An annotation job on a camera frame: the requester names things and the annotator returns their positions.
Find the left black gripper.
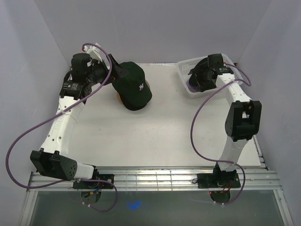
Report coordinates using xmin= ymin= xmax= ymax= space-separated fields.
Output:
xmin=86 ymin=54 xmax=129 ymax=87

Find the black cap gold logo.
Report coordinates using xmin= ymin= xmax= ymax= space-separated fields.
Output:
xmin=188 ymin=58 xmax=216 ymax=92

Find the dark green NY cap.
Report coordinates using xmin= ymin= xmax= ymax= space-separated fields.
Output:
xmin=112 ymin=62 xmax=152 ymax=103

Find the black NY baseball cap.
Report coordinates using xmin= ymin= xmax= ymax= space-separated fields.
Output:
xmin=121 ymin=98 xmax=148 ymax=111

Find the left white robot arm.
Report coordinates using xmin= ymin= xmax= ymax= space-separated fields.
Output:
xmin=30 ymin=53 xmax=127 ymax=188

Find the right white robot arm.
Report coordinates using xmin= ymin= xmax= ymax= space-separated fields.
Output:
xmin=190 ymin=54 xmax=262 ymax=188

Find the wooden hat stand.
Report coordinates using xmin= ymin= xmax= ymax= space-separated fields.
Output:
xmin=116 ymin=81 xmax=150 ymax=104

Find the purple cap in basket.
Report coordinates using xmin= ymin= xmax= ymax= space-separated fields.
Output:
xmin=186 ymin=81 xmax=198 ymax=92

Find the white plastic basket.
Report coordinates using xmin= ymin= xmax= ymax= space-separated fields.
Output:
xmin=176 ymin=56 xmax=250 ymax=102

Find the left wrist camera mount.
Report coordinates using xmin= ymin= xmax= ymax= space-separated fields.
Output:
xmin=82 ymin=43 xmax=103 ymax=61

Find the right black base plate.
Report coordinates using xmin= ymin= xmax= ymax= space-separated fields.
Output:
xmin=197 ymin=173 xmax=241 ymax=188

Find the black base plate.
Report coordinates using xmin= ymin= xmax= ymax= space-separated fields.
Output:
xmin=72 ymin=174 xmax=115 ymax=190
xmin=197 ymin=173 xmax=241 ymax=188

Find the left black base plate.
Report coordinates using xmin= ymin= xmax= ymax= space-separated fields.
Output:
xmin=72 ymin=174 xmax=115 ymax=190

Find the aluminium rail frame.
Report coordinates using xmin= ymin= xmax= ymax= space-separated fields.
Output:
xmin=20 ymin=168 xmax=293 ymax=226

